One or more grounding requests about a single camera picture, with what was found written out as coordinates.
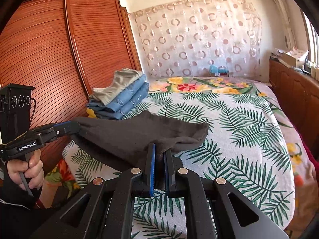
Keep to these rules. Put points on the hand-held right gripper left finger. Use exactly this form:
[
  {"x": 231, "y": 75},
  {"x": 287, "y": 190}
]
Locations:
[{"x": 152, "y": 171}]

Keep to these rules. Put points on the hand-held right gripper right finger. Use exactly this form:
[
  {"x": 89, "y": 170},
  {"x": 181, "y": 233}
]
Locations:
[{"x": 168, "y": 176}]

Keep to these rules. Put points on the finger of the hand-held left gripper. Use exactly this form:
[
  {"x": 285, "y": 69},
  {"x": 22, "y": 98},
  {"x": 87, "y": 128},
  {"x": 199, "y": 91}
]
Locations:
[
  {"x": 68, "y": 131},
  {"x": 63, "y": 124}
]

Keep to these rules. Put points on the black pants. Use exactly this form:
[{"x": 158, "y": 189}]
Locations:
[{"x": 119, "y": 134}]

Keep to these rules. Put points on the person's left forearm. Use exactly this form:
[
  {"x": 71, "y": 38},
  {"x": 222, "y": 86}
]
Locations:
[{"x": 17, "y": 216}]

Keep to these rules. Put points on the folded khaki pants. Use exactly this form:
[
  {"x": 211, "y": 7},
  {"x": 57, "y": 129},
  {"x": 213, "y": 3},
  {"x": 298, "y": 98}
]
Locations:
[{"x": 119, "y": 82}]

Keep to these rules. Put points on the person's left hand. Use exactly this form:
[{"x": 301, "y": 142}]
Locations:
[{"x": 35, "y": 171}]

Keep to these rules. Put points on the yellow plush toy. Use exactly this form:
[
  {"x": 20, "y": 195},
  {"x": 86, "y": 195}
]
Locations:
[{"x": 91, "y": 113}]

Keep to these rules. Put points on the folded blue jeans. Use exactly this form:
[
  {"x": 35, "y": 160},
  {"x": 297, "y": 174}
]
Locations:
[{"x": 129, "y": 99}]

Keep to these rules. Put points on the wooden louvered wardrobe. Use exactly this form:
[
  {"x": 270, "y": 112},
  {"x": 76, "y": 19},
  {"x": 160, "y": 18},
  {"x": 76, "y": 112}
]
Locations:
[{"x": 62, "y": 54}]

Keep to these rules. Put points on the leaf printed bed sheet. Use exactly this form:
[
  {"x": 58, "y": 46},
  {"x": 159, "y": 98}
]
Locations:
[{"x": 236, "y": 134}]

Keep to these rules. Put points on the floral blanket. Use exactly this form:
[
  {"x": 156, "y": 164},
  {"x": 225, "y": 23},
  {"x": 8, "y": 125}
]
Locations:
[{"x": 199, "y": 86}]

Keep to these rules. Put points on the blue toy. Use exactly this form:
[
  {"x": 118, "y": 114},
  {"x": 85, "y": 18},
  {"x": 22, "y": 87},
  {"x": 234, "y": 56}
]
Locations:
[{"x": 218, "y": 71}]

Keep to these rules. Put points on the circle patterned sheer curtain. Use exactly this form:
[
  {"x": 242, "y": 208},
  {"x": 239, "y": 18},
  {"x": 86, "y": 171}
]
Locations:
[{"x": 199, "y": 34}]

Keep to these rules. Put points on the wooden sideboard cabinet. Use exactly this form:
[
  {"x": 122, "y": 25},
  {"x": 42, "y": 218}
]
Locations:
[{"x": 296, "y": 94}]

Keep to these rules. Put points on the cardboard box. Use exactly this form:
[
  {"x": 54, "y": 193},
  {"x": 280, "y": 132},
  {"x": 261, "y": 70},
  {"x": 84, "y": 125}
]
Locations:
[{"x": 294, "y": 58}]

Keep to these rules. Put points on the tied pale window curtain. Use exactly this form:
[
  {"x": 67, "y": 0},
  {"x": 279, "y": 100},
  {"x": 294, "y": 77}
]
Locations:
[{"x": 284, "y": 17}]

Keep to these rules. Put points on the window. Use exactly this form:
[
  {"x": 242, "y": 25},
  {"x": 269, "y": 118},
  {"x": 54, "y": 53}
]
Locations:
[{"x": 312, "y": 42}]

